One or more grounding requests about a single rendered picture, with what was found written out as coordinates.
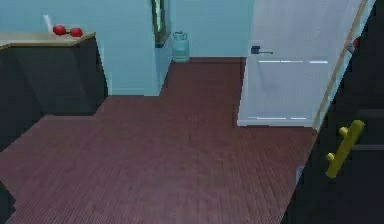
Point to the white thin upright object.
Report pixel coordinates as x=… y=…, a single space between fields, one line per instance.
x=48 y=22

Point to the small red object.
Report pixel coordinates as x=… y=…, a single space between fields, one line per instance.
x=356 y=42

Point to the black object at corner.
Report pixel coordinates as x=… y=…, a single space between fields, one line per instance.
x=5 y=203

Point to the black fridge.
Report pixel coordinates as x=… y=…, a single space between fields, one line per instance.
x=350 y=150

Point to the pale teal gas cylinder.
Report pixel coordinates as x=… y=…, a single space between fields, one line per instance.
x=180 y=46

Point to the dark framed wall mirror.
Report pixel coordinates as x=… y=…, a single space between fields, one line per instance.
x=159 y=23

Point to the white room door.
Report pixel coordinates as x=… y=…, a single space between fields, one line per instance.
x=293 y=66

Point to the dark cabinet with wooden top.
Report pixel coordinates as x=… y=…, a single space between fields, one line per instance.
x=50 y=76

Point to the red round fruit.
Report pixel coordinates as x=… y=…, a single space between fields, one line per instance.
x=59 y=30
x=76 y=32

